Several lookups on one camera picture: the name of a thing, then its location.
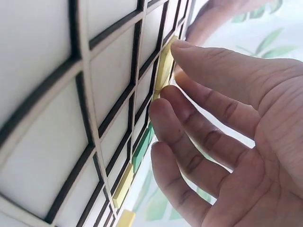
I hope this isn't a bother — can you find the person's left hand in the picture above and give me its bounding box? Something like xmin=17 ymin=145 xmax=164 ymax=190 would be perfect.
xmin=186 ymin=0 xmax=261 ymax=44

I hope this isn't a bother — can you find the person's right hand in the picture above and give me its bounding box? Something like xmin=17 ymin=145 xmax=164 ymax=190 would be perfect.
xmin=148 ymin=39 xmax=303 ymax=227

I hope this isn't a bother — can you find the yellow square tile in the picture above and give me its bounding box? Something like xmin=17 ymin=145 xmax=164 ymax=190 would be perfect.
xmin=155 ymin=35 xmax=179 ymax=90
xmin=113 ymin=163 xmax=134 ymax=209
xmin=116 ymin=209 xmax=136 ymax=227

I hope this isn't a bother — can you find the white wooden grid board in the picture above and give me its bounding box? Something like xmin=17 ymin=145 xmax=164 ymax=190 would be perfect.
xmin=0 ymin=0 xmax=193 ymax=227

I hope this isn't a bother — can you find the green square tile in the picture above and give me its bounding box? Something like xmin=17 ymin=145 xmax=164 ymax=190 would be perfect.
xmin=141 ymin=121 xmax=155 ymax=152
xmin=131 ymin=141 xmax=148 ymax=175

